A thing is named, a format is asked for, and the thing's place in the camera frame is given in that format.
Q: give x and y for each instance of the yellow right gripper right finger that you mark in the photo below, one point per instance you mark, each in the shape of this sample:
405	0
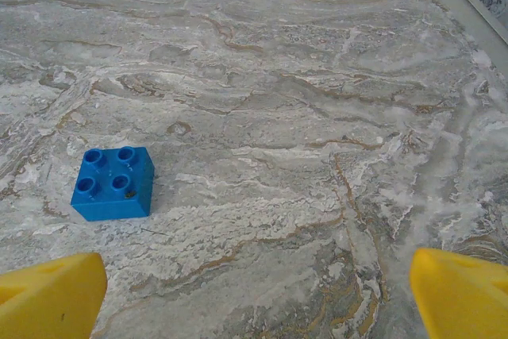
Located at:
464	303

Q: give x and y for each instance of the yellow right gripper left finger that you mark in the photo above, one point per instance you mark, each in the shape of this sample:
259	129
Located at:
47	303

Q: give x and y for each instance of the blue toy brick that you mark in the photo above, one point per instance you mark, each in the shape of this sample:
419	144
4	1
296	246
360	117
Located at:
115	196

